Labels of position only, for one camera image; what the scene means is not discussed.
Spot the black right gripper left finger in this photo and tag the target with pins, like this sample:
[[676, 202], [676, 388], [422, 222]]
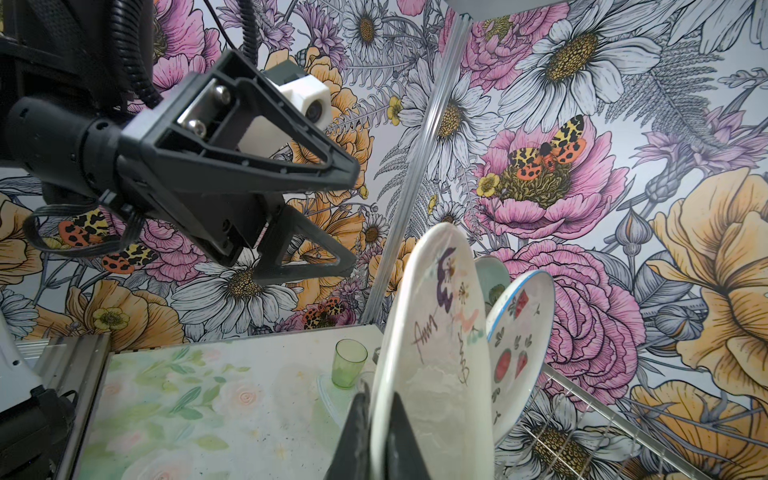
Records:
[[351, 458]]

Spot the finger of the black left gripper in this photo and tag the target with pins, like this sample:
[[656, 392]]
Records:
[[294, 249]]

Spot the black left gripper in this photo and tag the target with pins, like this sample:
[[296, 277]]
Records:
[[179, 162]]

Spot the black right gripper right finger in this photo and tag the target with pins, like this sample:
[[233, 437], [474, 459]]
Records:
[[403, 458]]

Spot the green glass tumbler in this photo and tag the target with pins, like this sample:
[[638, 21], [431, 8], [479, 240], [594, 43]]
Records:
[[349, 359]]

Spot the clear pink glass tumbler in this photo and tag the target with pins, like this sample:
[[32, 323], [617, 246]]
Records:
[[364, 382]]

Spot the metal two-tier dish rack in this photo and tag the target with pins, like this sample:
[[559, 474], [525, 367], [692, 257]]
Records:
[[566, 433]]

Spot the white watermelon pattern plate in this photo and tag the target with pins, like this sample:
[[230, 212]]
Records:
[[519, 330]]

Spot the teal rimmed plate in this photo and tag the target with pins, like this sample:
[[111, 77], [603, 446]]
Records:
[[494, 278]]

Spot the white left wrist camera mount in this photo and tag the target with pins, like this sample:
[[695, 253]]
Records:
[[303, 100]]

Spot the left rear aluminium frame post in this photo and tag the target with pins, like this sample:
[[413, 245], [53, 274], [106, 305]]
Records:
[[418, 158]]

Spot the front aluminium rail base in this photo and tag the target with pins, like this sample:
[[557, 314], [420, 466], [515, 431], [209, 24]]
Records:
[[74, 368]]

